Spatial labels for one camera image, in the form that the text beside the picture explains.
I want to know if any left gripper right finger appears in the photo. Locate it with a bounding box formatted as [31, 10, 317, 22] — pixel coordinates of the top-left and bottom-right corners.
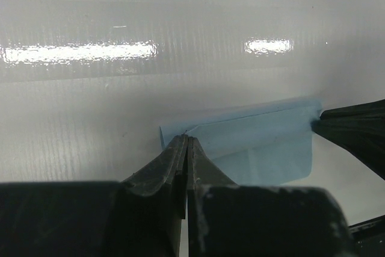
[186, 137, 238, 256]

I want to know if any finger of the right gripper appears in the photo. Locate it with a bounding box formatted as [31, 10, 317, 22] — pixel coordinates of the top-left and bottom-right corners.
[311, 100, 384, 178]

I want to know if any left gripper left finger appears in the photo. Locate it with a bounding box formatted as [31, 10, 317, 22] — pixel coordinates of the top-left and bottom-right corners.
[122, 135, 188, 256]

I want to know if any blue cleaning cloth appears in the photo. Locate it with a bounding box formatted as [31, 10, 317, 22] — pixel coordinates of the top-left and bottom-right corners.
[159, 98, 322, 185]

